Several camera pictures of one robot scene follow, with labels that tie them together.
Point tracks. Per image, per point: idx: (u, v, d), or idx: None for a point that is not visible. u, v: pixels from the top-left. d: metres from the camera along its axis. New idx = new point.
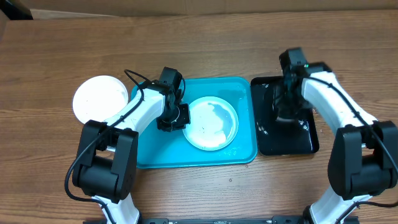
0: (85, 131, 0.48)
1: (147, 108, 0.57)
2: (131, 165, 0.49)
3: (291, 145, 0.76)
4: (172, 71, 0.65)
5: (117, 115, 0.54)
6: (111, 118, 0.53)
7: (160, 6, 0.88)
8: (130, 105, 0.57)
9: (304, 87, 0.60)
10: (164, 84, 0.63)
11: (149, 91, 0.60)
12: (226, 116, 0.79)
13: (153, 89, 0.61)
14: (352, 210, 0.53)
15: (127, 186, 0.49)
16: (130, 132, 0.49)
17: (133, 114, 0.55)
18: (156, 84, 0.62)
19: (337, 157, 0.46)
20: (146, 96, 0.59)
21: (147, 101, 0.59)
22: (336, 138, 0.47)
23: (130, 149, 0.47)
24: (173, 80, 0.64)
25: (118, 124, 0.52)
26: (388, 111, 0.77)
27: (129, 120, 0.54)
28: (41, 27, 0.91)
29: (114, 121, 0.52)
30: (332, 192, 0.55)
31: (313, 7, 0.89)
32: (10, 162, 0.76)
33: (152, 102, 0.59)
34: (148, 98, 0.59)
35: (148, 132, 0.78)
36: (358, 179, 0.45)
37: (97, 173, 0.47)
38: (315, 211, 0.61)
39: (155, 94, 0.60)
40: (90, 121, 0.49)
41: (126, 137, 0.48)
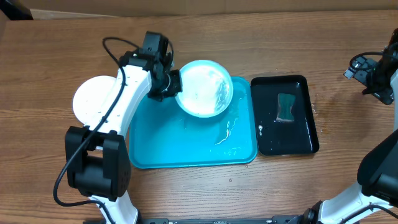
0: (68, 141, 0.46)
1: (130, 96, 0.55)
2: (123, 167, 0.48)
3: (290, 146, 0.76)
4: (156, 36, 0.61)
5: (98, 115, 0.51)
6: (93, 120, 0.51)
7: (160, 6, 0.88)
8: (113, 96, 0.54)
9: (392, 77, 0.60)
10: (150, 52, 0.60)
11: (130, 71, 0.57)
12: (219, 84, 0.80)
13: (134, 66, 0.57)
14: (364, 212, 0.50)
15: (122, 183, 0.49)
16: (115, 136, 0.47)
17: (116, 109, 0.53)
18: (139, 57, 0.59)
19: (379, 155, 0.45)
20: (127, 77, 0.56)
21: (130, 85, 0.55)
22: (390, 139, 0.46)
23: (118, 154, 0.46)
24: (157, 45, 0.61)
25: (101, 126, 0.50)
26: (388, 111, 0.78)
27: (113, 117, 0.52)
28: (40, 27, 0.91)
29: (96, 123, 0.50)
30: (353, 188, 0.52)
31: (313, 7, 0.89)
32: (10, 162, 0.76)
33: (135, 85, 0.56)
34: (130, 80, 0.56)
35: (150, 132, 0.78)
36: (387, 182, 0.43)
37: (89, 177, 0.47)
38: (326, 205, 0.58)
39: (138, 74, 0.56)
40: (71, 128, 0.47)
41: (112, 142, 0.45)
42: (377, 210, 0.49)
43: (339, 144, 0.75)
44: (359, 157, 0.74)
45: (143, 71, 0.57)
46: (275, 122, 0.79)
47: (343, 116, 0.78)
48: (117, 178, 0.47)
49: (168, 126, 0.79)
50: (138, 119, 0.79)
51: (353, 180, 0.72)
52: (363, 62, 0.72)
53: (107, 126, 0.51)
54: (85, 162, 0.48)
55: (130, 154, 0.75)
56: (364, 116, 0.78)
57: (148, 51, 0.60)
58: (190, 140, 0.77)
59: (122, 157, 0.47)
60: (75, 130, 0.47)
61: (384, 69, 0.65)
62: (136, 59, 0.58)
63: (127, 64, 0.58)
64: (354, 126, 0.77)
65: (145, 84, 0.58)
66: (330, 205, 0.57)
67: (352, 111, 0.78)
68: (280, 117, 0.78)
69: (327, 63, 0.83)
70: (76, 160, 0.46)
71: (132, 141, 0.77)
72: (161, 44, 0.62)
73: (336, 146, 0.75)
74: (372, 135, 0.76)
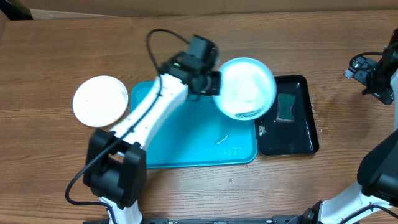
0: (93, 142, 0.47)
1: (162, 108, 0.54)
2: (138, 179, 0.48)
3: (291, 146, 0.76)
4: (202, 42, 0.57)
5: (127, 123, 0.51)
6: (120, 126, 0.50)
7: (160, 6, 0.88)
8: (145, 104, 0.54)
9: (392, 78, 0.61)
10: (192, 59, 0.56)
11: (168, 81, 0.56)
12: (261, 86, 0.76)
13: (173, 78, 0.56)
14: (364, 213, 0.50)
15: (134, 193, 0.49)
16: (138, 150, 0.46)
17: (146, 120, 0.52)
18: (181, 67, 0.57)
19: (379, 155, 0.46)
20: (164, 88, 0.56)
21: (165, 97, 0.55)
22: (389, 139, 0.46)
23: (136, 168, 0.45)
24: (201, 52, 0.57)
25: (127, 135, 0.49)
26: (388, 111, 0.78)
27: (140, 128, 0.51)
28: (40, 27, 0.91)
29: (124, 131, 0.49)
30: (353, 188, 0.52)
31: (313, 7, 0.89)
32: (10, 162, 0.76)
33: (170, 98, 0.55)
34: (166, 92, 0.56)
35: (163, 133, 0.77)
36: (387, 182, 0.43)
37: (104, 182, 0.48)
38: (326, 205, 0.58)
39: (175, 86, 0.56)
40: (99, 129, 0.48)
41: (132, 156, 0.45)
42: (376, 210, 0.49)
43: (339, 144, 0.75)
44: (359, 157, 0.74)
45: (181, 84, 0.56)
46: (275, 122, 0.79)
47: (343, 116, 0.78)
48: (129, 190, 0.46)
49: (184, 128, 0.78)
50: None
51: (352, 180, 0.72)
52: (362, 62, 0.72)
53: (132, 136, 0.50)
54: (104, 165, 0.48)
55: None
56: (364, 116, 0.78)
57: (190, 58, 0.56)
58: (191, 140, 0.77)
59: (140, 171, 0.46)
60: (101, 134, 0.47)
61: (384, 70, 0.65)
62: (177, 70, 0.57)
63: (167, 73, 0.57)
64: (354, 126, 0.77)
65: (179, 98, 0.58)
66: (330, 205, 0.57)
67: (352, 111, 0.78)
68: (280, 117, 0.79)
69: (327, 64, 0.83)
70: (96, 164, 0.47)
71: None
72: (206, 51, 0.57)
73: (336, 146, 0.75)
74: (372, 135, 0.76)
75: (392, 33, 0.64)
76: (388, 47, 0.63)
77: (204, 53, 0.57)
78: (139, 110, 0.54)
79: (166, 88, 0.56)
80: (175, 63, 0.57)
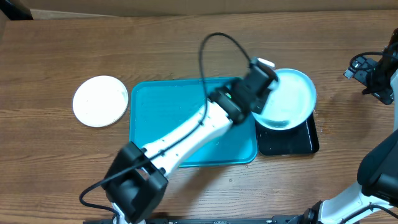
0: (124, 154, 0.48)
1: (199, 138, 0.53)
2: (152, 205, 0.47)
3: (291, 145, 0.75)
4: (262, 76, 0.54)
5: (160, 145, 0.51)
6: (153, 146, 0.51)
7: (160, 6, 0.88)
8: (182, 129, 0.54)
9: (392, 78, 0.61)
10: (247, 92, 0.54)
11: (213, 111, 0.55)
12: (300, 103, 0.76)
13: (221, 109, 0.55)
14: (364, 212, 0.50)
15: (144, 216, 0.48)
16: (162, 178, 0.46)
17: (180, 148, 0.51)
18: (232, 100, 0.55)
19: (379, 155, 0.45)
20: (208, 117, 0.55)
21: (206, 127, 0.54)
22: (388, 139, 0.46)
23: (154, 194, 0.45)
24: (259, 86, 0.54)
25: (156, 158, 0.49)
26: (388, 111, 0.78)
27: (171, 154, 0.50)
28: (40, 27, 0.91)
29: (154, 153, 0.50)
30: (352, 188, 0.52)
31: (313, 8, 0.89)
32: (10, 162, 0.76)
33: (209, 129, 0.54)
34: (208, 122, 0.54)
35: None
36: (387, 182, 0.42)
37: (120, 193, 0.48)
38: (326, 205, 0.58)
39: (219, 119, 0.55)
40: (133, 142, 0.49)
41: (156, 182, 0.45)
42: (376, 210, 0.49)
43: (339, 144, 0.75)
44: (359, 157, 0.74)
45: (226, 118, 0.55)
46: None
47: (343, 116, 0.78)
48: (140, 212, 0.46)
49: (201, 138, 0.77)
50: (138, 118, 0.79)
51: (353, 180, 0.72)
52: (363, 62, 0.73)
53: (161, 160, 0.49)
54: (125, 177, 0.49)
55: None
56: (364, 116, 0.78)
57: (246, 89, 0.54)
58: None
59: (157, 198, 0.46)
60: (134, 148, 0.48)
61: (384, 70, 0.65)
62: (228, 102, 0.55)
63: (216, 102, 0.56)
64: (354, 126, 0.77)
65: (219, 130, 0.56)
66: (330, 205, 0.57)
67: (352, 111, 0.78)
68: None
69: (327, 63, 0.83)
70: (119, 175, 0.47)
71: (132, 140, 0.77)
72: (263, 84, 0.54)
73: (336, 146, 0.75)
74: (372, 135, 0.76)
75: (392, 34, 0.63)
76: (388, 47, 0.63)
77: (261, 88, 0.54)
78: (176, 133, 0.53)
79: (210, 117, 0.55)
80: (227, 94, 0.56)
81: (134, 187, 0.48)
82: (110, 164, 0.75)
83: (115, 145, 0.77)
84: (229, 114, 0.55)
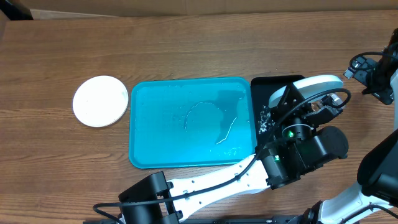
0: (152, 183, 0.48)
1: (230, 192, 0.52)
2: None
3: None
4: (316, 147, 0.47)
5: (188, 186, 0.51)
6: (181, 183, 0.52)
7: (160, 6, 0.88)
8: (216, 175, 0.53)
9: (392, 78, 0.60)
10: (297, 162, 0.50)
11: (254, 169, 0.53)
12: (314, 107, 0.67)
13: (263, 170, 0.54)
14: (363, 212, 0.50)
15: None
16: None
17: (208, 197, 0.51)
18: (279, 163, 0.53)
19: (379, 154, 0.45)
20: (246, 173, 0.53)
21: (240, 183, 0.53)
22: (388, 139, 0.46)
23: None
24: (308, 155, 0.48)
25: (179, 199, 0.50)
26: (388, 111, 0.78)
27: (194, 200, 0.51)
28: (40, 27, 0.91)
29: (178, 194, 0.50)
30: (352, 188, 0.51)
31: (313, 8, 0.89)
32: (10, 162, 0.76)
33: (242, 187, 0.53)
34: (245, 179, 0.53)
35: (180, 143, 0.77)
36: (387, 182, 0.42)
37: (132, 217, 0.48)
38: (326, 205, 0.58)
39: (258, 180, 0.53)
40: (163, 174, 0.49)
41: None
42: (376, 210, 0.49)
43: None
44: (359, 157, 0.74)
45: (265, 183, 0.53)
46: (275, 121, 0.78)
47: (343, 116, 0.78)
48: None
49: (200, 139, 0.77)
50: (137, 118, 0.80)
51: (353, 180, 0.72)
52: (363, 62, 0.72)
53: (183, 203, 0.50)
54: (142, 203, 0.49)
55: (129, 154, 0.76)
56: (364, 116, 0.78)
57: (299, 157, 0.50)
58: (190, 140, 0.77)
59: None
60: (163, 180, 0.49)
61: (384, 70, 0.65)
62: (273, 164, 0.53)
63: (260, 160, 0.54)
64: (354, 126, 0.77)
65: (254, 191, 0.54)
66: (329, 204, 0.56)
67: (352, 111, 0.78)
68: None
69: (327, 64, 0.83)
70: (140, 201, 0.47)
71: (132, 140, 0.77)
72: (315, 156, 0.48)
73: None
74: (372, 135, 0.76)
75: (392, 33, 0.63)
76: (388, 47, 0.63)
77: (311, 161, 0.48)
78: (208, 180, 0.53)
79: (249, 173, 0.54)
80: (277, 155, 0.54)
81: (147, 218, 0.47)
82: (110, 164, 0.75)
83: (115, 145, 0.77)
84: (269, 178, 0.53)
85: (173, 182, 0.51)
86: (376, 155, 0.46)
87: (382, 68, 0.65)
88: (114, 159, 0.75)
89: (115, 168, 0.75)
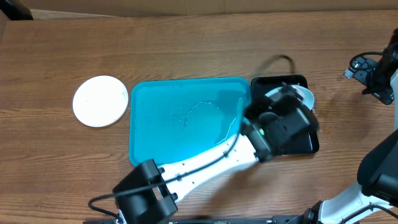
0: (142, 170, 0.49)
1: (221, 168, 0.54)
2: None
3: None
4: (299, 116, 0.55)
5: (179, 168, 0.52)
6: (172, 167, 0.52)
7: (160, 6, 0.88)
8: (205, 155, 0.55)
9: (392, 78, 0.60)
10: (282, 134, 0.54)
11: (240, 145, 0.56)
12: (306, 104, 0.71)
13: (249, 144, 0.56)
14: (363, 213, 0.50)
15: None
16: (171, 205, 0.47)
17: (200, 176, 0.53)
18: (265, 137, 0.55)
19: (379, 155, 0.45)
20: (234, 150, 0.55)
21: (229, 160, 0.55)
22: (389, 139, 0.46)
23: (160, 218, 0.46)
24: (294, 126, 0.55)
25: (172, 182, 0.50)
26: (388, 111, 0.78)
27: (187, 180, 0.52)
28: (40, 27, 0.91)
29: (171, 177, 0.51)
30: (352, 188, 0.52)
31: (313, 8, 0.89)
32: (10, 162, 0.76)
33: (232, 162, 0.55)
34: (233, 155, 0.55)
35: (180, 142, 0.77)
36: (387, 183, 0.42)
37: (129, 206, 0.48)
38: (326, 205, 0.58)
39: (245, 155, 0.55)
40: (152, 160, 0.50)
41: (166, 208, 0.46)
42: (377, 210, 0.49)
43: (339, 144, 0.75)
44: (358, 157, 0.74)
45: (253, 156, 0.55)
46: None
47: (343, 116, 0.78)
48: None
49: (199, 139, 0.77)
50: (137, 117, 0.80)
51: (353, 180, 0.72)
52: (363, 62, 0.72)
53: (176, 185, 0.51)
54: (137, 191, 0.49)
55: (129, 154, 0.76)
56: (364, 116, 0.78)
57: (282, 129, 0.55)
58: (190, 140, 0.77)
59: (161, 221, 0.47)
60: (154, 166, 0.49)
61: (384, 70, 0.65)
62: (260, 138, 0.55)
63: (245, 135, 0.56)
64: (354, 126, 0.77)
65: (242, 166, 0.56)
66: (329, 205, 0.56)
67: (352, 111, 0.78)
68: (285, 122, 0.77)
69: (327, 64, 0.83)
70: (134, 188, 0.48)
71: (132, 140, 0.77)
72: (300, 125, 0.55)
73: (335, 147, 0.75)
74: (372, 135, 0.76)
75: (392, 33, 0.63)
76: (388, 47, 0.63)
77: (296, 130, 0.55)
78: (196, 160, 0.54)
79: (237, 150, 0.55)
80: (261, 129, 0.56)
81: (143, 204, 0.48)
82: (110, 164, 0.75)
83: (115, 145, 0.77)
84: (257, 151, 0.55)
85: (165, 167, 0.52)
86: (375, 155, 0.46)
87: (383, 68, 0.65)
88: (114, 159, 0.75)
89: (115, 168, 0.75)
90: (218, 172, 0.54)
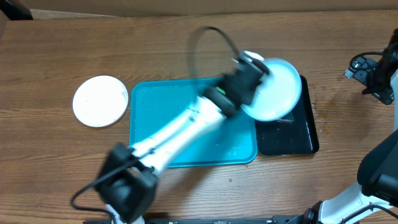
0: (114, 154, 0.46)
1: (191, 133, 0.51)
2: (146, 203, 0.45)
3: (291, 145, 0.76)
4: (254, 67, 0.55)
5: (150, 144, 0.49)
6: (142, 146, 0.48)
7: (160, 6, 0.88)
8: (174, 126, 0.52)
9: (392, 78, 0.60)
10: (240, 86, 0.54)
11: (204, 108, 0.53)
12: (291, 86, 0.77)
13: (213, 105, 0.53)
14: (363, 213, 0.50)
15: (137, 214, 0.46)
16: (152, 176, 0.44)
17: (173, 145, 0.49)
18: (225, 94, 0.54)
19: (379, 155, 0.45)
20: (199, 114, 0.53)
21: (197, 122, 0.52)
22: (389, 139, 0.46)
23: (148, 193, 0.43)
24: (250, 77, 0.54)
25: (145, 157, 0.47)
26: (388, 111, 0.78)
27: (161, 152, 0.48)
28: (40, 26, 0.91)
29: (143, 152, 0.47)
30: (352, 188, 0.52)
31: (313, 7, 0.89)
32: (10, 162, 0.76)
33: (199, 124, 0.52)
34: (200, 117, 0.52)
35: None
36: (387, 182, 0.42)
37: (112, 192, 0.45)
38: (326, 205, 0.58)
39: (211, 114, 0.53)
40: (121, 143, 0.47)
41: (148, 181, 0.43)
42: (377, 210, 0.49)
43: (339, 144, 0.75)
44: (358, 157, 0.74)
45: (217, 114, 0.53)
46: (275, 122, 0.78)
47: (343, 116, 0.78)
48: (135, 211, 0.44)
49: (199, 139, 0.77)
50: (137, 117, 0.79)
51: (353, 180, 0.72)
52: (363, 62, 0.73)
53: (150, 158, 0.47)
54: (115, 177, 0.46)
55: None
56: (364, 116, 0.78)
57: (240, 82, 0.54)
58: None
59: (149, 196, 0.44)
60: (124, 148, 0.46)
61: (383, 70, 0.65)
62: (220, 96, 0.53)
63: (208, 98, 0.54)
64: (354, 126, 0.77)
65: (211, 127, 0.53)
66: (329, 205, 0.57)
67: (352, 111, 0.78)
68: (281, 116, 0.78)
69: (327, 64, 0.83)
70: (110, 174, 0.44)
71: (132, 141, 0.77)
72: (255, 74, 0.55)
73: (335, 147, 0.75)
74: (372, 135, 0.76)
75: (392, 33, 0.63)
76: (388, 47, 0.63)
77: (252, 83, 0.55)
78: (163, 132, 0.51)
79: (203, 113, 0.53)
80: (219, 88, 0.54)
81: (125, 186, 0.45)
82: None
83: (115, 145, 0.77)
84: (221, 109, 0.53)
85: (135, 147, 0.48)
86: (376, 155, 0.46)
87: (382, 68, 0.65)
88: None
89: None
90: (188, 136, 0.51)
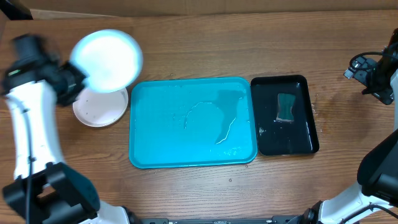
0: (10, 201, 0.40)
1: (39, 117, 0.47)
2: (84, 187, 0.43)
3: (290, 145, 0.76)
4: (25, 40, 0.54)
5: (23, 158, 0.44)
6: (21, 168, 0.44)
7: (160, 6, 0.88)
8: (20, 129, 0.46)
9: (392, 78, 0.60)
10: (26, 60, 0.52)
11: (27, 91, 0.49)
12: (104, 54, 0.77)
13: (33, 88, 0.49)
14: (363, 213, 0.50)
15: (93, 200, 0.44)
16: (55, 169, 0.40)
17: (34, 137, 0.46)
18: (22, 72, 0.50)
19: (379, 154, 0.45)
20: (23, 102, 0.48)
21: (31, 109, 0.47)
22: (390, 137, 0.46)
23: (69, 185, 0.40)
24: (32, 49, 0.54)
25: (33, 165, 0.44)
26: (388, 111, 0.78)
27: (38, 149, 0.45)
28: (40, 26, 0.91)
29: (25, 169, 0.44)
30: (352, 189, 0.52)
31: (313, 7, 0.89)
32: (10, 162, 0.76)
33: (37, 102, 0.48)
34: (28, 103, 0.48)
35: (178, 142, 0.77)
36: (387, 183, 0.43)
37: (57, 213, 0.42)
38: (326, 205, 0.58)
39: (33, 92, 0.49)
40: (3, 191, 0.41)
41: (55, 178, 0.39)
42: (377, 210, 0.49)
43: (339, 144, 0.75)
44: (359, 157, 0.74)
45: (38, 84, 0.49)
46: (275, 122, 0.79)
47: (343, 117, 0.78)
48: (86, 200, 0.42)
49: (198, 139, 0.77)
50: (138, 118, 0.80)
51: (353, 180, 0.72)
52: (362, 62, 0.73)
53: (37, 161, 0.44)
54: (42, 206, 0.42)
55: (129, 154, 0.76)
56: (364, 116, 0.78)
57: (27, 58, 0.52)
58: (190, 140, 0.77)
59: (74, 181, 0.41)
60: (10, 188, 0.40)
61: (384, 70, 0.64)
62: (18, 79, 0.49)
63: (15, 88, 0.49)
64: (354, 126, 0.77)
65: (47, 93, 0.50)
66: (329, 205, 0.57)
67: (352, 111, 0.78)
68: (280, 117, 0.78)
69: (327, 64, 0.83)
70: (33, 212, 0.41)
71: (132, 141, 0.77)
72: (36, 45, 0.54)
73: (336, 147, 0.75)
74: (372, 135, 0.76)
75: (393, 33, 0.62)
76: (388, 47, 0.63)
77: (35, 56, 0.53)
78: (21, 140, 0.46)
79: (25, 99, 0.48)
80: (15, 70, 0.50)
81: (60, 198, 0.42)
82: (110, 164, 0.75)
83: (115, 145, 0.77)
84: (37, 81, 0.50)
85: (33, 155, 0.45)
86: (375, 154, 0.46)
87: (384, 68, 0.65)
88: (114, 159, 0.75)
89: (115, 168, 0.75)
90: (51, 109, 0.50)
